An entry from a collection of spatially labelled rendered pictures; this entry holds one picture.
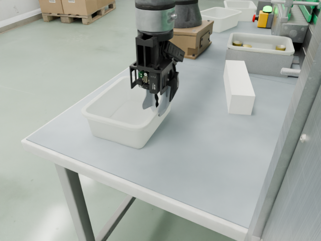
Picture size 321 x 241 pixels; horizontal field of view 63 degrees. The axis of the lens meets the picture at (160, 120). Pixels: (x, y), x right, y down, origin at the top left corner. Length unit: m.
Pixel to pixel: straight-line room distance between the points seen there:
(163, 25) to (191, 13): 0.64
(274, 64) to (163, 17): 0.58
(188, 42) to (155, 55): 0.56
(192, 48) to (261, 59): 0.27
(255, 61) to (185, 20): 0.33
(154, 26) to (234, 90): 0.34
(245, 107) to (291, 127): 0.46
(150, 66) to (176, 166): 0.22
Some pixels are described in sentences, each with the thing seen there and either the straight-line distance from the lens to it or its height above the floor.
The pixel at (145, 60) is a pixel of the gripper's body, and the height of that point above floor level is 0.96.
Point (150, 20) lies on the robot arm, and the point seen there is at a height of 1.03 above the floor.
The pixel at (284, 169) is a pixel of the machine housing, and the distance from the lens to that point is 0.34.
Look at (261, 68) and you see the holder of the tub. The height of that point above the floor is 0.77.
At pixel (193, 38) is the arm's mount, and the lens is 1.07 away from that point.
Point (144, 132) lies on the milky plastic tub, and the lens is 0.59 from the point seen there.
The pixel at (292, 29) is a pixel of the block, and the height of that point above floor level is 0.86.
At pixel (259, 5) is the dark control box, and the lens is 1.84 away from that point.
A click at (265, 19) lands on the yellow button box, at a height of 0.80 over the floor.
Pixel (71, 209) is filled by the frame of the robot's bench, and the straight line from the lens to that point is 0.90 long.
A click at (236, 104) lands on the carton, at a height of 0.78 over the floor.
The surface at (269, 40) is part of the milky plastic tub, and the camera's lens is 1.14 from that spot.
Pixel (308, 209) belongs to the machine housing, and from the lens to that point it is 0.25.
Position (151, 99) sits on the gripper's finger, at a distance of 0.62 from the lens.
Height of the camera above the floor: 1.16
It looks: 35 degrees down
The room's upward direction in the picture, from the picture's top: straight up
